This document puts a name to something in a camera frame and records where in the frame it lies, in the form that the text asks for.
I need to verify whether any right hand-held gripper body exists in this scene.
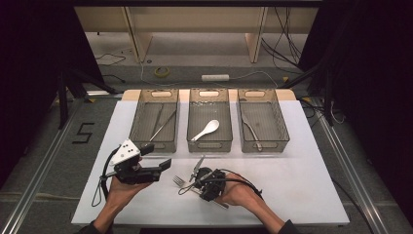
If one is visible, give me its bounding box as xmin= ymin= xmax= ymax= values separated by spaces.
xmin=189 ymin=154 xmax=228 ymax=203

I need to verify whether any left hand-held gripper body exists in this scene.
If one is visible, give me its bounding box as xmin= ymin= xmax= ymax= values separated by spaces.
xmin=109 ymin=138 xmax=162 ymax=186

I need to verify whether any smoky clear plastic bin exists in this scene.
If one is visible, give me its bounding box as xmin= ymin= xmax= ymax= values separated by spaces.
xmin=129 ymin=88 xmax=180 ymax=154
xmin=237 ymin=88 xmax=290 ymax=154
xmin=186 ymin=88 xmax=234 ymax=153

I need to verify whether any metal fork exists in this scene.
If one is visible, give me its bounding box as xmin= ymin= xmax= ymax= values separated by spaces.
xmin=172 ymin=175 xmax=230 ymax=210

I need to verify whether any metal chopstick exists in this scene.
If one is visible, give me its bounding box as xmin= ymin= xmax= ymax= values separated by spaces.
xmin=150 ymin=102 xmax=165 ymax=139
xmin=148 ymin=109 xmax=178 ymax=143

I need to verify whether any white plastic spoon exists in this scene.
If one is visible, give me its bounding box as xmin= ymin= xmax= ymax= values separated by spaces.
xmin=190 ymin=119 xmax=221 ymax=142

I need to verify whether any slim silver metal utensil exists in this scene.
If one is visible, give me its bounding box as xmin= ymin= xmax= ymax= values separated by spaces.
xmin=241 ymin=115 xmax=263 ymax=152

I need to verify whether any person's right hand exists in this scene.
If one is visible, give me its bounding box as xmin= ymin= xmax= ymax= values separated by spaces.
xmin=215 ymin=172 xmax=261 ymax=210

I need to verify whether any person's left hand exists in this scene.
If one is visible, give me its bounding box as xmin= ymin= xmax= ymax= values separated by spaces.
xmin=105 ymin=176 xmax=154 ymax=210

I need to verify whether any yellow tape roll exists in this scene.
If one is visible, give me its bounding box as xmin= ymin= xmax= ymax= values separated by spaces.
xmin=153 ymin=65 xmax=170 ymax=79

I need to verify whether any white table cover sheet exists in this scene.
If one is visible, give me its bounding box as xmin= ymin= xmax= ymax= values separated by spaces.
xmin=71 ymin=98 xmax=351 ymax=227

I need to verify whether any black metal stand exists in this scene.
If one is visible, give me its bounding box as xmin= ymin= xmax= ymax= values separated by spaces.
xmin=56 ymin=68 xmax=119 ymax=131
xmin=278 ymin=62 xmax=336 ymax=127

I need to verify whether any white power strip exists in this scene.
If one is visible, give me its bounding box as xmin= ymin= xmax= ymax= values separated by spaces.
xmin=201 ymin=73 xmax=231 ymax=83

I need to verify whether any dark curtain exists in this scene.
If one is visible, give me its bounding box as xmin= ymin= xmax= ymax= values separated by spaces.
xmin=296 ymin=0 xmax=413 ymax=225
xmin=0 ymin=0 xmax=105 ymax=186

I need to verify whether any wooden shelf unit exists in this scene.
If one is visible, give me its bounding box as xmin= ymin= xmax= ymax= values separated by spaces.
xmin=73 ymin=5 xmax=319 ymax=64

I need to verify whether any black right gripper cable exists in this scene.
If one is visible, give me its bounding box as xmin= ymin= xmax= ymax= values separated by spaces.
xmin=177 ymin=168 xmax=265 ymax=200

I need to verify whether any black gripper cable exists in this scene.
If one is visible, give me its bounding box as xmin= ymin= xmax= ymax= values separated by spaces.
xmin=177 ymin=168 xmax=265 ymax=200
xmin=91 ymin=147 xmax=119 ymax=209

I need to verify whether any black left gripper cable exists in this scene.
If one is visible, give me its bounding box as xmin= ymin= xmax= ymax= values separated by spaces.
xmin=91 ymin=147 xmax=119 ymax=209

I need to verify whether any aluminium floor rail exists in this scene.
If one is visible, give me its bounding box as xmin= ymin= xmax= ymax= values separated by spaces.
xmin=0 ymin=97 xmax=84 ymax=234
xmin=310 ymin=97 xmax=393 ymax=234

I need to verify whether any thin black floor cable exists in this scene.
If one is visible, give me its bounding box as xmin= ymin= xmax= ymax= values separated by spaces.
xmin=94 ymin=52 xmax=128 ymax=84

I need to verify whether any bundle of black cables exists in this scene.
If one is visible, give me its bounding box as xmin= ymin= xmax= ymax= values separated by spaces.
xmin=260 ymin=6 xmax=304 ymax=71

